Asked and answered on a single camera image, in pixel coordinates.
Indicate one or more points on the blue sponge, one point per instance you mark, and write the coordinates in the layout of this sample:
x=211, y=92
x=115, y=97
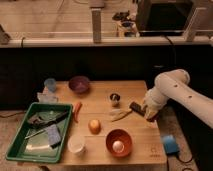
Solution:
x=54, y=137

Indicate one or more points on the red bowl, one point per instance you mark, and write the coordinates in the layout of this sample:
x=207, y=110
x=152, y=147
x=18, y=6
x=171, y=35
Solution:
x=119, y=135

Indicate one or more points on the blue box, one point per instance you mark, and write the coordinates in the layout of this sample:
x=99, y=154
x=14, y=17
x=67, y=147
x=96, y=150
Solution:
x=170, y=144

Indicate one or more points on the clear plastic bag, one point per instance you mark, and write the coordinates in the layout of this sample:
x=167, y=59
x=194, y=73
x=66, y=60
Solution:
x=47, y=98

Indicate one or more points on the wooden board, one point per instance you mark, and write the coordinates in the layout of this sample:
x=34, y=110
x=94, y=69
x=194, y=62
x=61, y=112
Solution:
x=147, y=148

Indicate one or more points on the green plastic tray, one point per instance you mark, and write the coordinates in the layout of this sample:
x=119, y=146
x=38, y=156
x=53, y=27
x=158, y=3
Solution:
x=42, y=133

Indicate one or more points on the white cloth-covered gripper body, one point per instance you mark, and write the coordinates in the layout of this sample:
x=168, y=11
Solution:
x=154, y=101

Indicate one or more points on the metal utensil in tray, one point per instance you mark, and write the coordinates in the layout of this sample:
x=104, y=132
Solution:
x=34, y=134

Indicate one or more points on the white cup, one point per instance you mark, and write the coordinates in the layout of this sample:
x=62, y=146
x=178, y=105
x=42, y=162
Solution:
x=76, y=144

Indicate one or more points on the purple bowl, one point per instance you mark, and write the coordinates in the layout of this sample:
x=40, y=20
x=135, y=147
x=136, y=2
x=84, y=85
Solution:
x=79, y=84

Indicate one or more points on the small metal cup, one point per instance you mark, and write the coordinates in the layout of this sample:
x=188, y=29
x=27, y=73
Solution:
x=114, y=98

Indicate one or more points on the black monitor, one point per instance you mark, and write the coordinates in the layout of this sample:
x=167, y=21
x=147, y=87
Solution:
x=167, y=17

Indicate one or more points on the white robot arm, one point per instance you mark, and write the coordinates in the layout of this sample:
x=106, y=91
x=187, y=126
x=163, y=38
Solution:
x=174, y=85

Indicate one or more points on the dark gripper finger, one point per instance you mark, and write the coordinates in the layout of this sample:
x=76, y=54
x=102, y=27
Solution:
x=153, y=118

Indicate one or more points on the black spatula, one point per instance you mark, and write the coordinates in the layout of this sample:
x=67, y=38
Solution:
x=37, y=122

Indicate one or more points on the red chili pepper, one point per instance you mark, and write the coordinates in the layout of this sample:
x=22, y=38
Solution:
x=76, y=111

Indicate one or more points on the white egg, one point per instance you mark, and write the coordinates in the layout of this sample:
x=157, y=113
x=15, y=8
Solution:
x=118, y=146

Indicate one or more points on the blue plastic cup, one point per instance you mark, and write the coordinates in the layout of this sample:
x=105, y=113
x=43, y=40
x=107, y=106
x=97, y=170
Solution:
x=50, y=84

